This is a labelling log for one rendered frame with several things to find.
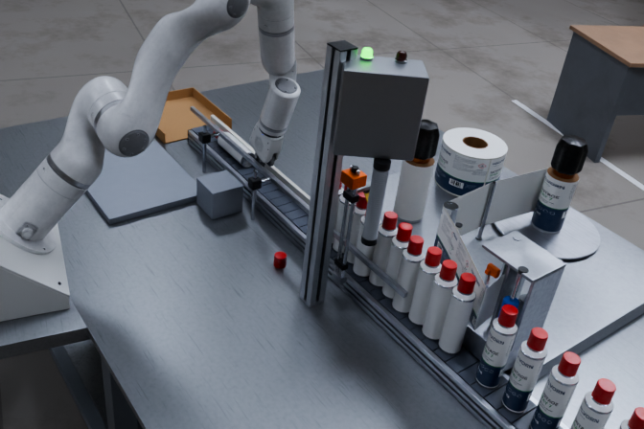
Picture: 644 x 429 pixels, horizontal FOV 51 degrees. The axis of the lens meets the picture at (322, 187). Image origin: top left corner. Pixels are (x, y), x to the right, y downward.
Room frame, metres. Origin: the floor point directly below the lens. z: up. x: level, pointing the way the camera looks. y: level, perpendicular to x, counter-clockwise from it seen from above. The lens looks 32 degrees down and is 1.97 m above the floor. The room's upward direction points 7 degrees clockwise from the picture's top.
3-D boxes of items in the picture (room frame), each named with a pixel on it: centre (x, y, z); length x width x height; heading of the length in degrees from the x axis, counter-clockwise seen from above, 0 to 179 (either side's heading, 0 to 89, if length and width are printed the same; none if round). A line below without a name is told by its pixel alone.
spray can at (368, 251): (1.37, -0.13, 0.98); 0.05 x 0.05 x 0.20
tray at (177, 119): (2.19, 0.54, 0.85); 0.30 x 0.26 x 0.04; 39
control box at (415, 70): (1.29, -0.10, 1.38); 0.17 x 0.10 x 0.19; 95
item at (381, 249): (1.34, -0.17, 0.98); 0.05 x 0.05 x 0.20
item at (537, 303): (1.16, -0.43, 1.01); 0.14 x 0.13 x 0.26; 39
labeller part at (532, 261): (1.16, -0.44, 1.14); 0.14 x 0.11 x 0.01; 39
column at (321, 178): (1.30, -0.01, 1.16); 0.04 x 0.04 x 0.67; 39
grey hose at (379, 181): (1.24, -0.12, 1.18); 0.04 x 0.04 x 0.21
